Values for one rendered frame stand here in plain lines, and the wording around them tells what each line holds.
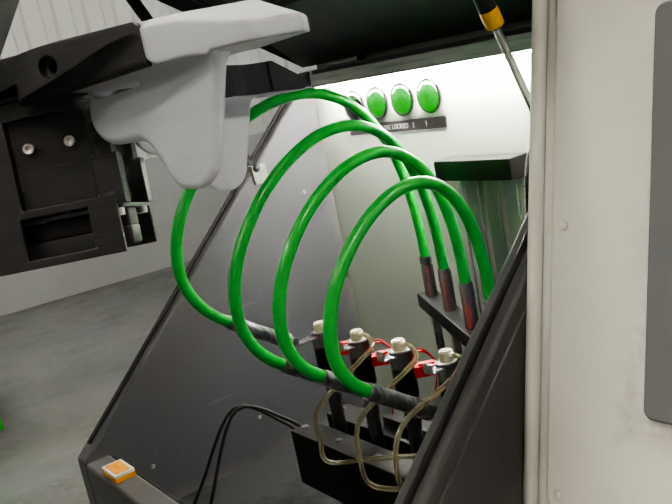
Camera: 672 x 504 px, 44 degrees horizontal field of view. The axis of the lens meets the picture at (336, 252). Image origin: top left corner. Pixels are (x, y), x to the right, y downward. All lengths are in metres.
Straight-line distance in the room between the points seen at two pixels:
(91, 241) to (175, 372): 1.02
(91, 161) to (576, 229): 0.54
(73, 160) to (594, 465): 0.59
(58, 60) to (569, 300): 0.58
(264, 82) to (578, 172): 0.42
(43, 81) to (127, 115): 0.03
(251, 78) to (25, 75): 0.14
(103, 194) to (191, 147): 0.05
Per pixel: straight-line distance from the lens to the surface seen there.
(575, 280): 0.79
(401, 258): 1.38
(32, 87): 0.32
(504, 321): 0.82
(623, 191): 0.76
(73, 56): 0.31
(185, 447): 1.40
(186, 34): 0.29
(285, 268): 0.87
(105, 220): 0.33
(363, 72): 1.31
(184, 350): 1.36
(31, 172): 0.35
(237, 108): 0.43
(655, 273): 0.74
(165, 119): 0.31
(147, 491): 1.19
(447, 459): 0.80
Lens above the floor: 1.44
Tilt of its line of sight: 12 degrees down
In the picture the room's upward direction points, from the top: 11 degrees counter-clockwise
